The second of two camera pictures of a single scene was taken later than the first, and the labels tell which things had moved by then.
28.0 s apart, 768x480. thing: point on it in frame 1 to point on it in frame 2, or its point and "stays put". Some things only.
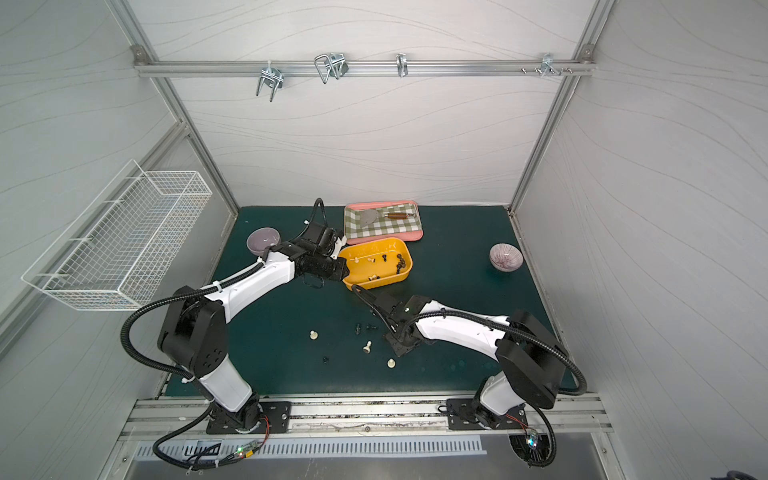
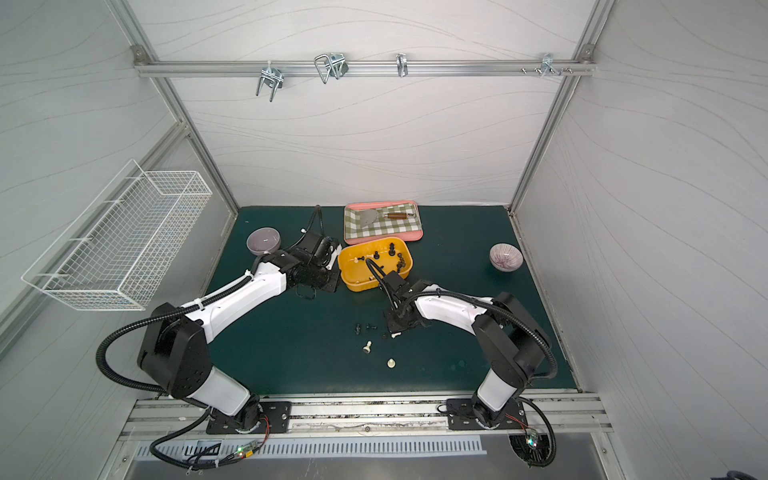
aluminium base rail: [570, 416] stays put
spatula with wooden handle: [372, 215] stays put
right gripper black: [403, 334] to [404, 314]
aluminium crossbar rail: [361, 68] stays put
